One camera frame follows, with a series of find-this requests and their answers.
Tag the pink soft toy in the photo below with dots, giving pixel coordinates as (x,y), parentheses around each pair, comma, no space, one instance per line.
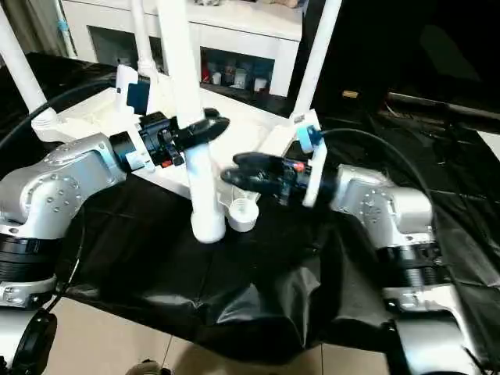
(291,3)

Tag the small white cup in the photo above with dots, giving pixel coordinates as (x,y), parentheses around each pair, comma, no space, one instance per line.
(216,79)

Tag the red bottle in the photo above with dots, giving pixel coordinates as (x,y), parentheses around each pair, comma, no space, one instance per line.
(204,73)

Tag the grey patterned object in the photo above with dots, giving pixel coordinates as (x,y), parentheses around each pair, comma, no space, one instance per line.
(207,2)

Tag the white sideboard cabinet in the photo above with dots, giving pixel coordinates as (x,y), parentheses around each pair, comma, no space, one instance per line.
(234,27)

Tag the grey curtain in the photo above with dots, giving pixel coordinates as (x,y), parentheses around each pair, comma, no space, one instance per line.
(39,23)

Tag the white plastic table top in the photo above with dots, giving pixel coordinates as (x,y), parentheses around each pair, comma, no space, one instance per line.
(242,129)

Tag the white plastic table leg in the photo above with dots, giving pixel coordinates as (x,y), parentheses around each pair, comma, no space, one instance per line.
(183,58)
(318,58)
(142,35)
(23,70)

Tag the white flat board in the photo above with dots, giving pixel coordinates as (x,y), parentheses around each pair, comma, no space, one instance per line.
(491,142)

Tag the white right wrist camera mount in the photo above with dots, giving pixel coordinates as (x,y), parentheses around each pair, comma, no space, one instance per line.
(318,156)

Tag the black mat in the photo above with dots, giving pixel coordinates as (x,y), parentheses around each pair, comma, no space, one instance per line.
(234,273)

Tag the black metal rail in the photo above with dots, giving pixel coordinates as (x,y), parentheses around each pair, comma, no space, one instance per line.
(449,105)

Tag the white candle cup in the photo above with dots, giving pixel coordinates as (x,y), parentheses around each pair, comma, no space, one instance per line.
(260,84)

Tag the white printed jar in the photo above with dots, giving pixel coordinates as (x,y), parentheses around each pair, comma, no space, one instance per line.
(241,78)

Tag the dark tall cabinet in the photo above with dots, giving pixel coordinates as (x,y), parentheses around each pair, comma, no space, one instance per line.
(351,47)

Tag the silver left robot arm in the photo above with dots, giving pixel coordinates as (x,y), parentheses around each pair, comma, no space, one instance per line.
(58,176)

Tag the small yellow label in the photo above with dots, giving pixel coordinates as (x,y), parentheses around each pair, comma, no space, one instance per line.
(350,94)

